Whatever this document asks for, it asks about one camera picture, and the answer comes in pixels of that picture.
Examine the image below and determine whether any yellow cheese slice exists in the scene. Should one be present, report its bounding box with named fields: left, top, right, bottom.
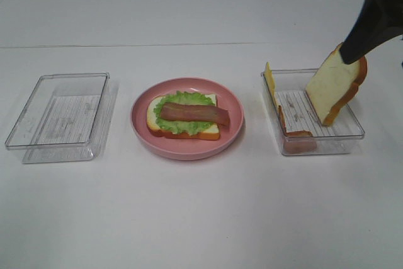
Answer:
left=263, top=62, right=278, bottom=112

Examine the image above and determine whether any pink round plate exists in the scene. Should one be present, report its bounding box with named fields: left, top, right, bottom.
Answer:
left=131, top=77, right=244, bottom=161

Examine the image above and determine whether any green lettuce leaf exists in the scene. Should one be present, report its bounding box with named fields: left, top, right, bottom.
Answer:
left=153, top=90, right=215, bottom=135

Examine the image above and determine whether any clear plastic tray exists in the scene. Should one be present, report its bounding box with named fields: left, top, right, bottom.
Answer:
left=5, top=72, right=114, bottom=164
left=261, top=69, right=365, bottom=156

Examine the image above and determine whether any tray bacon strip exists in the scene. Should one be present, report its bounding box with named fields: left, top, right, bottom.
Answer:
left=278, top=105, right=317, bottom=154
left=160, top=102, right=230, bottom=127

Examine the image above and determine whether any round-top bread slice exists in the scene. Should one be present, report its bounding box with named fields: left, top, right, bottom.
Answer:
left=305, top=45, right=367, bottom=126

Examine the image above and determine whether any right clear plastic tray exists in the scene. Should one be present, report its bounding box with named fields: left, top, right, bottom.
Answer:
left=261, top=69, right=365, bottom=156

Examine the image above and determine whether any left clear plastic tray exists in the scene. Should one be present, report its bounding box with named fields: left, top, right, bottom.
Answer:
left=5, top=72, right=114, bottom=164

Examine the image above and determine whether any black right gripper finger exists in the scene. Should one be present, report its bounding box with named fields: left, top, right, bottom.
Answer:
left=340, top=0, right=402, bottom=64

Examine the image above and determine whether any square white bread slice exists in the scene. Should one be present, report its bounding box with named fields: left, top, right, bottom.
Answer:
left=146, top=92, right=221, bottom=140

